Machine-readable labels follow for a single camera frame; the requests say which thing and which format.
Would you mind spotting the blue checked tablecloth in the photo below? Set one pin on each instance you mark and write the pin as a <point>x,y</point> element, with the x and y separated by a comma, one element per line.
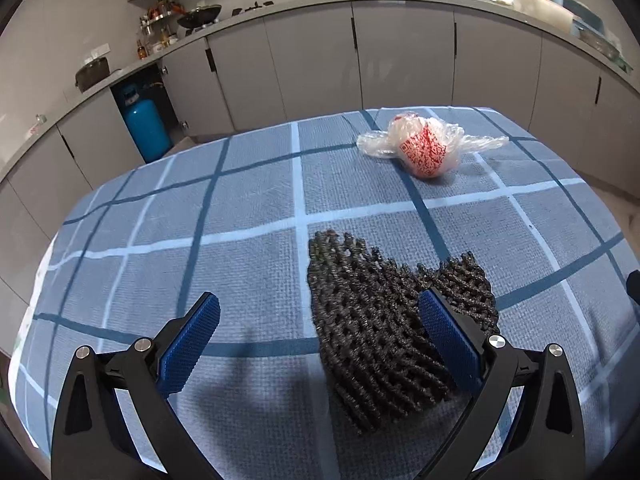
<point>200,220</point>

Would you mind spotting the glass tray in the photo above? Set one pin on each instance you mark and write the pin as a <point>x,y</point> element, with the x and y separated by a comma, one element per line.
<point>602,42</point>

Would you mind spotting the dark cooking pot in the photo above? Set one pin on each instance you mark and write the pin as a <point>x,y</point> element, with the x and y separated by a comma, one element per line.
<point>92,75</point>

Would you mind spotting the black foam net sleeve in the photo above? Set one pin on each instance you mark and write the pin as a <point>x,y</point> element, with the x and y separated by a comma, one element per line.
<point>370,330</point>

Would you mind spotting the blue gas cylinder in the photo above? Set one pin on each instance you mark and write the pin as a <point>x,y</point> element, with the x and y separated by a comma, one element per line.
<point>147,127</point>

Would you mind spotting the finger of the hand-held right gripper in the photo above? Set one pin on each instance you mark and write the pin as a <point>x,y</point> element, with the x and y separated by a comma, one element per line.
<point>635,287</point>

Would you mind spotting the black gas stove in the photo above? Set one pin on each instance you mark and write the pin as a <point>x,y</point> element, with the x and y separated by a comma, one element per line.
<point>252,7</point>

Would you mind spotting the white plastic container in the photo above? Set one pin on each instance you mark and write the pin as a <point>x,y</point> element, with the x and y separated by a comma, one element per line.
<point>540,10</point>

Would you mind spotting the grey kitchen counter cabinets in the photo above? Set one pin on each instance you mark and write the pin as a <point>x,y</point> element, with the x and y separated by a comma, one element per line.
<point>310,60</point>

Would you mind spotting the clear bag with red print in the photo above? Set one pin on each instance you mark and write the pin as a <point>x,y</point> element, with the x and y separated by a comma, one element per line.
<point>425,147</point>

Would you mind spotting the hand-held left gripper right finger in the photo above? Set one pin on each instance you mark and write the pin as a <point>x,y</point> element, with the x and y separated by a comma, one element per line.
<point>450,340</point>

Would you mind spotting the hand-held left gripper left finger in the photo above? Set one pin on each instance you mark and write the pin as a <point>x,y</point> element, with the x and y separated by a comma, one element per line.
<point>200,340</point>

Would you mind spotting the black wok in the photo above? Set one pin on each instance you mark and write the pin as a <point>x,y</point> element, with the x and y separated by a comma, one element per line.
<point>200,14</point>

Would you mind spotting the rack of seasoning bottles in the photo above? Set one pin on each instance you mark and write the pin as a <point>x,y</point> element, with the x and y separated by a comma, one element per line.
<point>157,25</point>

